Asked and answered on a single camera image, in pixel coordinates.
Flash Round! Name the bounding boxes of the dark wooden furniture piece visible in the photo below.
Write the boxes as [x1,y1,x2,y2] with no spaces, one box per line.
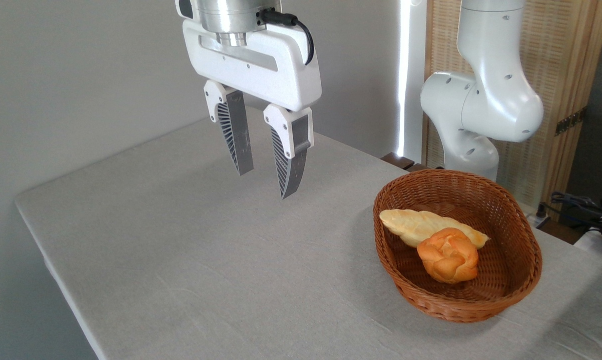
[381,152,427,172]

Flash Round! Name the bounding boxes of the metal screen hinge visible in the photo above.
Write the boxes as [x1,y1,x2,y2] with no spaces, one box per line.
[555,107,587,137]

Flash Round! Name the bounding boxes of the round orange bread roll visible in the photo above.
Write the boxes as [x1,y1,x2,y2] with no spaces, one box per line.
[416,227,479,285]

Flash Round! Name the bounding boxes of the brown wicker basket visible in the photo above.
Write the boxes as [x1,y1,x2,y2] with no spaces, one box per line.
[373,169,543,323]

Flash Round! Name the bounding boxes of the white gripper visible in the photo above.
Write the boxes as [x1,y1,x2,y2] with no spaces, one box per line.
[182,19,323,200]

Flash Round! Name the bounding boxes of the black cable bundle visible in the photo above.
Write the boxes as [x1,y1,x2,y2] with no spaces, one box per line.
[536,191,602,236]

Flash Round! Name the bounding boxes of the grey tablecloth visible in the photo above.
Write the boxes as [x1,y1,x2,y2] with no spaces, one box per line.
[15,105,602,360]

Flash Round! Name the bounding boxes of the wooden rattan folding screen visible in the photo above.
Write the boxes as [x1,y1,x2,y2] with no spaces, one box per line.
[423,0,602,208]

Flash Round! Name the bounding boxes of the long pale bread loaf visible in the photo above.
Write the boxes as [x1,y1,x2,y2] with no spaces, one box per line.
[379,208,490,249]

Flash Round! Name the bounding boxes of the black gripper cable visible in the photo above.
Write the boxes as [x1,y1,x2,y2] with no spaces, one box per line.
[256,9,315,66]

